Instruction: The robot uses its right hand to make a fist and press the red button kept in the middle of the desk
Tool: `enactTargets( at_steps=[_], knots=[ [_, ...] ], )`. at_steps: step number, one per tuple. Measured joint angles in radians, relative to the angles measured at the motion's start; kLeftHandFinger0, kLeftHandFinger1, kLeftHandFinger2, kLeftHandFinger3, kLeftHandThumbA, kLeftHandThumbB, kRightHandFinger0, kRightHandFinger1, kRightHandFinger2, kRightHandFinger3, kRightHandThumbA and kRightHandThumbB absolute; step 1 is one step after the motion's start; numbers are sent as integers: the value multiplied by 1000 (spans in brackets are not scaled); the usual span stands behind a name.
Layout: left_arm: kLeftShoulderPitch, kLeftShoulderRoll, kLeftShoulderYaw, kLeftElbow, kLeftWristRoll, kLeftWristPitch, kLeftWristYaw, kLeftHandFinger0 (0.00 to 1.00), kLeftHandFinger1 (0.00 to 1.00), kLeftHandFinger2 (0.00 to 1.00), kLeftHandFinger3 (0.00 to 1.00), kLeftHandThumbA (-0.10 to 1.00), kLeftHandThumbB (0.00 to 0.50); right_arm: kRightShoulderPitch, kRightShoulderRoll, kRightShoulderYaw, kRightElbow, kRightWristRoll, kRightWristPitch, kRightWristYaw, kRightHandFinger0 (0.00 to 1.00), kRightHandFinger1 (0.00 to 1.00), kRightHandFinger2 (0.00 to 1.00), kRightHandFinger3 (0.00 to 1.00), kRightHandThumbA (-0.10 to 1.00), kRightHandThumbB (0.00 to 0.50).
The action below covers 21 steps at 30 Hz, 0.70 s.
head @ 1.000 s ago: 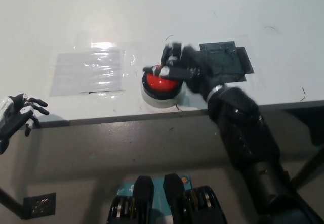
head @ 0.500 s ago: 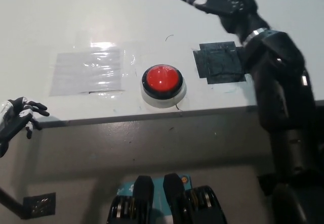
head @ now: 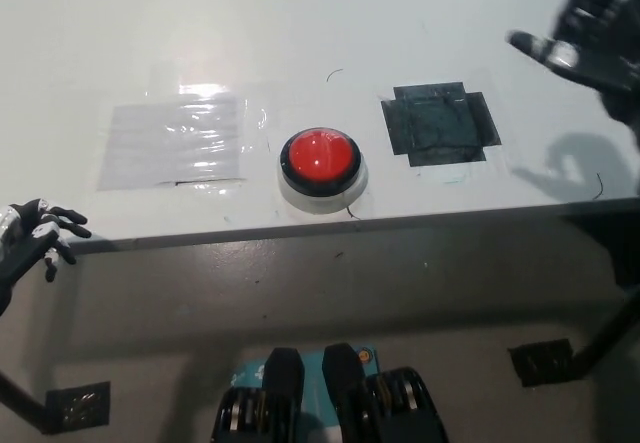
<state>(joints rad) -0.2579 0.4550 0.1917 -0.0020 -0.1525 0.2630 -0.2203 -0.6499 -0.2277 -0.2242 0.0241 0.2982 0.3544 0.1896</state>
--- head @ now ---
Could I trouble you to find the black table leg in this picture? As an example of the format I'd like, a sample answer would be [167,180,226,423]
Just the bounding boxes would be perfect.
[0,370,61,436]
[574,282,640,382]

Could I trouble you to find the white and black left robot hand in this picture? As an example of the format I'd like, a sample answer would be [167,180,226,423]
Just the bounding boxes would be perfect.
[0,199,93,298]

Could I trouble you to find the black floor tape patch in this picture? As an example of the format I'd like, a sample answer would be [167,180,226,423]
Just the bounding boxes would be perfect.
[507,338,579,388]
[45,381,112,433]

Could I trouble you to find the red dome push button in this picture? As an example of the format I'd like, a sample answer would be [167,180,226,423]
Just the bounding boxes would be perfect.
[276,126,370,214]

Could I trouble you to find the black tape square patch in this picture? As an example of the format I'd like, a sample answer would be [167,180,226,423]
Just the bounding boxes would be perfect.
[380,81,502,168]

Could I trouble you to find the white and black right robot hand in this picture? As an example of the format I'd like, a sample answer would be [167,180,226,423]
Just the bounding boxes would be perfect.
[504,0,640,98]

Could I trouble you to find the clear taped plastic sheet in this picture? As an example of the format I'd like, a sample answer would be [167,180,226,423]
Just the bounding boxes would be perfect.
[97,93,269,193]

